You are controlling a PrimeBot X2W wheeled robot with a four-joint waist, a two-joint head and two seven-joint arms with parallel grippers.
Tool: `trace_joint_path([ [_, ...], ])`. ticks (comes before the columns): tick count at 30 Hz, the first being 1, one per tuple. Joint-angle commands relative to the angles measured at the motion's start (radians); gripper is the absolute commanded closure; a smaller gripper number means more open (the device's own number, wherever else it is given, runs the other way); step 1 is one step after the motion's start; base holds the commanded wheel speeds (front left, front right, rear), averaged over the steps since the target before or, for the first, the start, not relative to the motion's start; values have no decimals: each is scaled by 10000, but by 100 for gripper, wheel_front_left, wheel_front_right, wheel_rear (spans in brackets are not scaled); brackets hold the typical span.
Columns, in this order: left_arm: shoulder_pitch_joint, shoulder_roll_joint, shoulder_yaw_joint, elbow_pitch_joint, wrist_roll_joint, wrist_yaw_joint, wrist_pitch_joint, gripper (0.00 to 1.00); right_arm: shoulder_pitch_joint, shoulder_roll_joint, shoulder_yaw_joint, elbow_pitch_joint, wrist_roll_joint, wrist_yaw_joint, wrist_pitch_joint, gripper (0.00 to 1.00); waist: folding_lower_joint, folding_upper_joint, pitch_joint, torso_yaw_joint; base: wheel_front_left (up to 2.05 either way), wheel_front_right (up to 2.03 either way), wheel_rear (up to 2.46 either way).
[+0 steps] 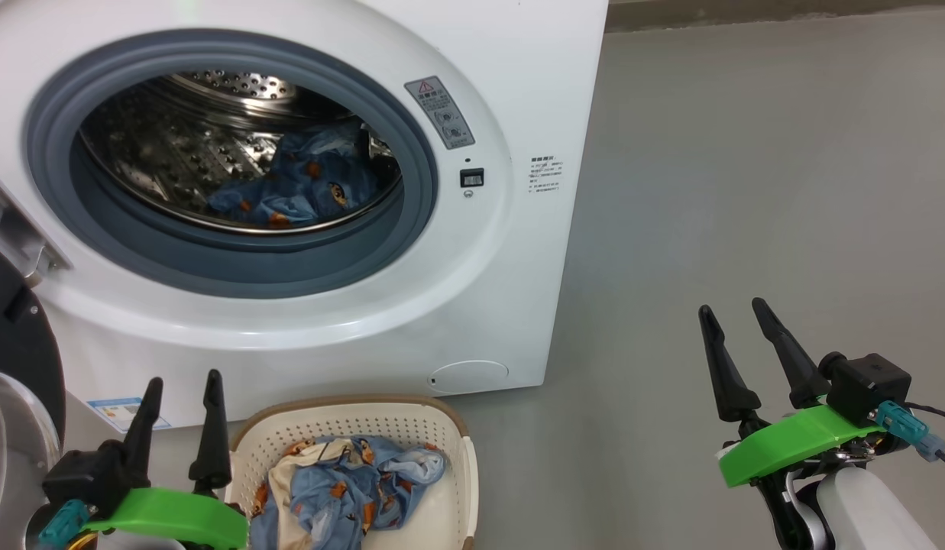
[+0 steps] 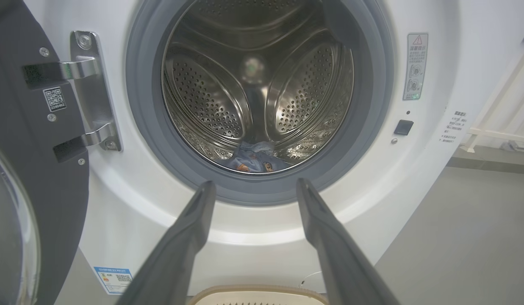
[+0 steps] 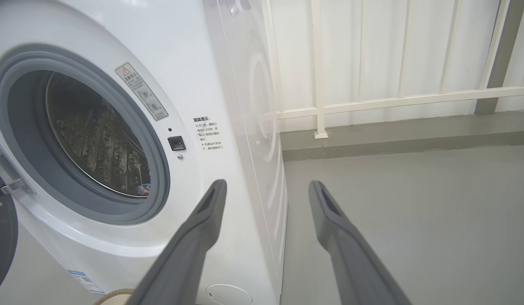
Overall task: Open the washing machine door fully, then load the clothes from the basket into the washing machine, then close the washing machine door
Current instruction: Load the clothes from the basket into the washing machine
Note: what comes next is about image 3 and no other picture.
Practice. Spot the stainless steel washing machine drum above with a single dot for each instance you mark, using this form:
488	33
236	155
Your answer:
96	140

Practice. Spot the black round glass washer door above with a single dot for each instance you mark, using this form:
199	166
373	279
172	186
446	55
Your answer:
1	237

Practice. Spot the blue patterned garment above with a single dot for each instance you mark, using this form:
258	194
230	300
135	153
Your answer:
143	190

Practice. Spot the blue energy label sticker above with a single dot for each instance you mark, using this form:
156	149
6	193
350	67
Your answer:
86	281

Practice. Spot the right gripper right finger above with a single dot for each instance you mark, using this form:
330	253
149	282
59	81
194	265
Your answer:
355	267

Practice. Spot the round white filter cover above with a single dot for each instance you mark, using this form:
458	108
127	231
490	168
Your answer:
228	295

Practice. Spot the grey vertical post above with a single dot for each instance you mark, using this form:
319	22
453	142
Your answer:
499	63

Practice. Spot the grey rubber door gasket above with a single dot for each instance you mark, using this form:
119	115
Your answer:
24	140

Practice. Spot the grey warning sticker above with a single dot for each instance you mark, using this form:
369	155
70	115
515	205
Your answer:
141	91

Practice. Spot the white metal railing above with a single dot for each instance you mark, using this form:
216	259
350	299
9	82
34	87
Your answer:
319	84

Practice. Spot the cream plastic laundry basket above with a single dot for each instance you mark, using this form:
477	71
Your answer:
113	296

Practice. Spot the metal door hinge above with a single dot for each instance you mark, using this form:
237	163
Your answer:
7	173

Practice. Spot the printed text notice label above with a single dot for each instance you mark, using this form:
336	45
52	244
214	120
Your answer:
209	133

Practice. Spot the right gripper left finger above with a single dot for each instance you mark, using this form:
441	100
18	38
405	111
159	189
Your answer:
185	254

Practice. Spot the black door latch socket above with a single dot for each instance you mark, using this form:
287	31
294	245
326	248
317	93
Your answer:
176	143

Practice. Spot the white front-load washing machine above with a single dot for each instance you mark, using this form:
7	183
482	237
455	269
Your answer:
211	84

